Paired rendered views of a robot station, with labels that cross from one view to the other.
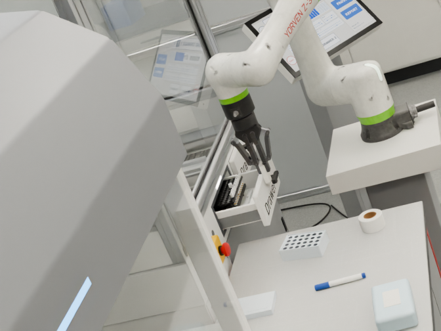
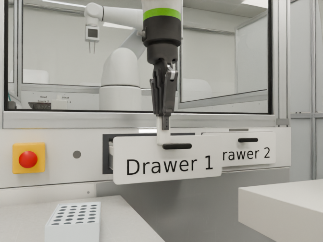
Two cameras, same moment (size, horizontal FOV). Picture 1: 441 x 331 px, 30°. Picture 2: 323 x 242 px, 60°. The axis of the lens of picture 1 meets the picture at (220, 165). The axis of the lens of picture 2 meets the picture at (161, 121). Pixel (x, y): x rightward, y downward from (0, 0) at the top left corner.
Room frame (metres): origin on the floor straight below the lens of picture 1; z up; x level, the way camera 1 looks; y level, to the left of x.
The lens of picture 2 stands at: (1.89, -0.62, 0.96)
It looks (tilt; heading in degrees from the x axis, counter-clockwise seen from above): 0 degrees down; 49
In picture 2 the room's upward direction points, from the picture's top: straight up
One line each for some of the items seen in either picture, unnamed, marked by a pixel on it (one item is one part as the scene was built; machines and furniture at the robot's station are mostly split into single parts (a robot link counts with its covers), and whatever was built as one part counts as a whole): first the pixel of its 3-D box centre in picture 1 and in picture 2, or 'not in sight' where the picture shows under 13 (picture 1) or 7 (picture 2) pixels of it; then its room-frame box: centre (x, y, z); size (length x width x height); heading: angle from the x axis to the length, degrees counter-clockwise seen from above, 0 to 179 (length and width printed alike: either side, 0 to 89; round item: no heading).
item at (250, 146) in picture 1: (251, 148); (161, 94); (2.34, -0.11, 1.03); 0.04 x 0.01 x 0.11; 160
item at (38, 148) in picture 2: (213, 252); (29, 157); (2.10, 0.11, 0.88); 0.07 x 0.05 x 0.07; 161
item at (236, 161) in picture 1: (243, 155); (240, 148); (2.71, -0.09, 0.87); 0.29 x 0.02 x 0.11; 161
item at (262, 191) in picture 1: (267, 188); (170, 157); (2.37, -0.11, 0.87); 0.29 x 0.02 x 0.11; 161
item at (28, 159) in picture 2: (224, 249); (28, 159); (2.09, 0.08, 0.88); 0.04 x 0.03 x 0.04; 161
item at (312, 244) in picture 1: (304, 245); (76, 222); (2.11, -0.14, 0.78); 0.12 x 0.08 x 0.04; 60
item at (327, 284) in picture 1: (340, 281); not in sight; (1.87, -0.18, 0.77); 0.14 x 0.02 x 0.02; 76
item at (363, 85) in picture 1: (364, 90); not in sight; (2.54, -0.53, 0.99); 0.16 x 0.13 x 0.19; 42
